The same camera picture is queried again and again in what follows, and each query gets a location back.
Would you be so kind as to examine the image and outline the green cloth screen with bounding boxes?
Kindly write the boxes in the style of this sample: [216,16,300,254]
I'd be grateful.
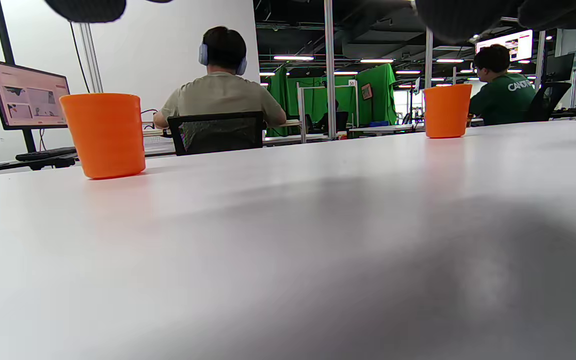
[266,63,398,138]

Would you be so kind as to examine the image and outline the hanging display screen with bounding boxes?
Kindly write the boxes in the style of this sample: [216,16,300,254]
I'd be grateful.
[475,29,534,62]

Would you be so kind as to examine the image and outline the white tube frame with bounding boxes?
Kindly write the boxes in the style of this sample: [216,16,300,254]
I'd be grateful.
[296,80,360,144]

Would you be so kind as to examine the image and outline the small orange plastic cup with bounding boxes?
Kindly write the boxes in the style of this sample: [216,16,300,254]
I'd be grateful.
[422,83,473,139]

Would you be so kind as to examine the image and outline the aluminium frame post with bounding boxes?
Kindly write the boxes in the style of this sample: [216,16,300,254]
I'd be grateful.
[425,27,434,90]
[324,0,337,139]
[79,22,104,94]

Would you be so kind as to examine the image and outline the dark switched-off monitor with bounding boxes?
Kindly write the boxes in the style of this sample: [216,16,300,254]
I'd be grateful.
[545,52,576,82]

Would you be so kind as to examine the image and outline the black computer monitor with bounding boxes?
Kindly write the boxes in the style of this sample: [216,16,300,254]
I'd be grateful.
[0,58,71,131]

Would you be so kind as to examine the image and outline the black hanging cable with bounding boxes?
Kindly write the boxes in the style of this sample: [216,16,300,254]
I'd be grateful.
[70,22,91,94]

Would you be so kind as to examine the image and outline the row of ceiling lights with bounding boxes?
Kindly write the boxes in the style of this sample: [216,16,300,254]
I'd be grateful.
[259,54,539,88]

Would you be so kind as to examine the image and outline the black office chair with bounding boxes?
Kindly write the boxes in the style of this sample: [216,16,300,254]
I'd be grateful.
[525,81,573,123]

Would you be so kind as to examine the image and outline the white background desk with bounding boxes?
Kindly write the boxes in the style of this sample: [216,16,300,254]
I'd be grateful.
[348,123,425,137]

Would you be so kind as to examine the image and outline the light blue headphones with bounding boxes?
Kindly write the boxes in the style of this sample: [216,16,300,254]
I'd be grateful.
[198,43,248,77]

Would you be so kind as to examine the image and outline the large orange plastic cup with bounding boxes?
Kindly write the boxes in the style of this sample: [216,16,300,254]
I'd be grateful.
[59,92,147,180]

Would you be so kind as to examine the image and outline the black keyboard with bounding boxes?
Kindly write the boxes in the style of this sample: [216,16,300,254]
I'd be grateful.
[15,147,78,162]

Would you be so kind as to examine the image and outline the black monitor stand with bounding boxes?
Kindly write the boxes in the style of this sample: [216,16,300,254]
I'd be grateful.
[0,0,78,172]

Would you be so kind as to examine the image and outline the black mesh chair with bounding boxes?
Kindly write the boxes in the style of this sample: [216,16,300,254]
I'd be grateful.
[167,111,265,156]

